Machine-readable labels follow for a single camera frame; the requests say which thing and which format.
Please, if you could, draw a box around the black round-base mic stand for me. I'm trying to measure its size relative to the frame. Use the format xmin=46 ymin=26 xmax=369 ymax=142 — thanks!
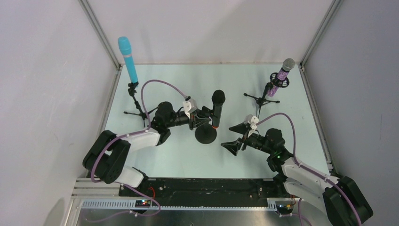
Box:
xmin=195 ymin=106 xmax=217 ymax=145

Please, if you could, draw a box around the black microphone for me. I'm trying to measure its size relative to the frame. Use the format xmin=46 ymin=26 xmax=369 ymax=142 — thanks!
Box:
xmin=212 ymin=89 xmax=225 ymax=129

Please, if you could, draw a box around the black shock-mount tripod stand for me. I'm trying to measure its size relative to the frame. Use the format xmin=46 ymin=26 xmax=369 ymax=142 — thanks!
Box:
xmin=243 ymin=71 xmax=290 ymax=116

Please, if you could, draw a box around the black tripod mic stand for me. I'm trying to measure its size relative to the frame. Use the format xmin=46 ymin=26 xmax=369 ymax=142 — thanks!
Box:
xmin=123 ymin=82 xmax=158 ymax=127

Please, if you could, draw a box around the purple glitter microphone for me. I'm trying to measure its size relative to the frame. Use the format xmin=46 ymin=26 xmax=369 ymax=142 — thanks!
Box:
xmin=267 ymin=58 xmax=295 ymax=97

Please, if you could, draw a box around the blue toy microphone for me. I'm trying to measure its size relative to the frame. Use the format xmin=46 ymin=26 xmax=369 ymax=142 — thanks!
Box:
xmin=118 ymin=36 xmax=138 ymax=83

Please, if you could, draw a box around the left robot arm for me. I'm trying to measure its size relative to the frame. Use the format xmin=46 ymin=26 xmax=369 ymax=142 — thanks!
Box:
xmin=82 ymin=100 xmax=214 ymax=188

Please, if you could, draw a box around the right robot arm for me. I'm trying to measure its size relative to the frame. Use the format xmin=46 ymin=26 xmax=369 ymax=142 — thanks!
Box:
xmin=221 ymin=123 xmax=374 ymax=226

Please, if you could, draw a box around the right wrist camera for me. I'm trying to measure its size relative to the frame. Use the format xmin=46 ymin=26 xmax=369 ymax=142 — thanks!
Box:
xmin=244 ymin=114 xmax=259 ymax=137

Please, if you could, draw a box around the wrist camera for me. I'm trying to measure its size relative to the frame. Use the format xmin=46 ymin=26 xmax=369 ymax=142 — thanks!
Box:
xmin=183 ymin=96 xmax=198 ymax=118
xmin=244 ymin=114 xmax=259 ymax=137

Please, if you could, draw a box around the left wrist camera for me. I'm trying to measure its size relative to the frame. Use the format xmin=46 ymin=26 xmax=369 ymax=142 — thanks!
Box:
xmin=183 ymin=96 xmax=198 ymax=118

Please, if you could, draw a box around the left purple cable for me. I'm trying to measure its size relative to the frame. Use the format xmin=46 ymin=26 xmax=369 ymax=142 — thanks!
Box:
xmin=90 ymin=80 xmax=191 ymax=224

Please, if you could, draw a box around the purple cable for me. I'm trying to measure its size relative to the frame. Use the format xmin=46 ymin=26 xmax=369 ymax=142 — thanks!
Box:
xmin=254 ymin=113 xmax=364 ymax=226
xmin=90 ymin=80 xmax=191 ymax=224

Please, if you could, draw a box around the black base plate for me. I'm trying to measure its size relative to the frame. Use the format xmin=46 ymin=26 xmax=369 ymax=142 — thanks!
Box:
xmin=137 ymin=178 xmax=293 ymax=208

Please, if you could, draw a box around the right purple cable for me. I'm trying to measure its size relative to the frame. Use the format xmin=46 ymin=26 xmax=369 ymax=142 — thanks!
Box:
xmin=254 ymin=113 xmax=364 ymax=226

